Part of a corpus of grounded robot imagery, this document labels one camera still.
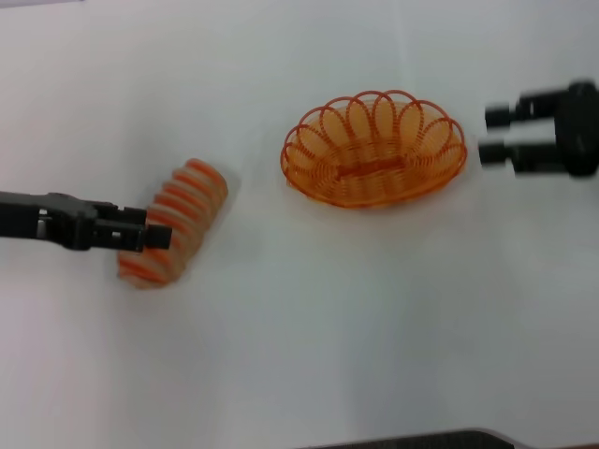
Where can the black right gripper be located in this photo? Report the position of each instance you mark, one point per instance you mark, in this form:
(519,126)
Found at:
(579,128)

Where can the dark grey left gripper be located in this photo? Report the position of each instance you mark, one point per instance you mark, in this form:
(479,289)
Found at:
(70,220)

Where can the orange striped toy bread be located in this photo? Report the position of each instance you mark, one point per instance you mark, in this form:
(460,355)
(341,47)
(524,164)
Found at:
(187,220)

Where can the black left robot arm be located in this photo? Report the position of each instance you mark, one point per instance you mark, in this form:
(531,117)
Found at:
(18,214)

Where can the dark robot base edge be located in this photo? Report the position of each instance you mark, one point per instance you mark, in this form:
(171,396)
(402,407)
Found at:
(412,439)

